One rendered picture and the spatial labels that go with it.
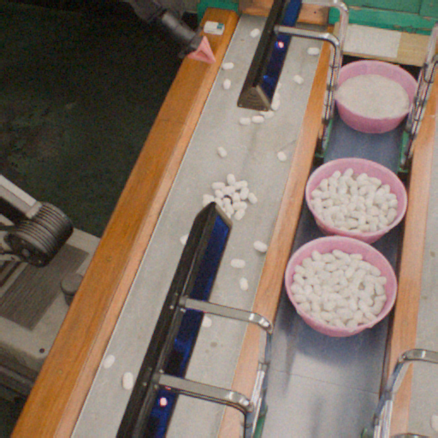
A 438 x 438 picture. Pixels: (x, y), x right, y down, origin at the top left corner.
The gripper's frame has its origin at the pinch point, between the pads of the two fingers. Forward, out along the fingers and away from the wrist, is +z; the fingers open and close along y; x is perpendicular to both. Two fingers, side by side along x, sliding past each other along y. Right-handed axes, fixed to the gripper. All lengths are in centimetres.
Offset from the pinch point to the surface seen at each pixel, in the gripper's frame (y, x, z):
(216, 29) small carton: 24.5, 8.4, -0.2
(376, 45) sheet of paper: 30, -25, 40
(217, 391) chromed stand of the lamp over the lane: -113, -40, 10
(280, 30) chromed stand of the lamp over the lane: -16.8, -34.3, 0.6
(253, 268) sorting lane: -61, -8, 30
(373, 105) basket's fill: 7, -23, 45
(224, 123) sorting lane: -13.3, 4.1, 13.3
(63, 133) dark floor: 39, 117, -8
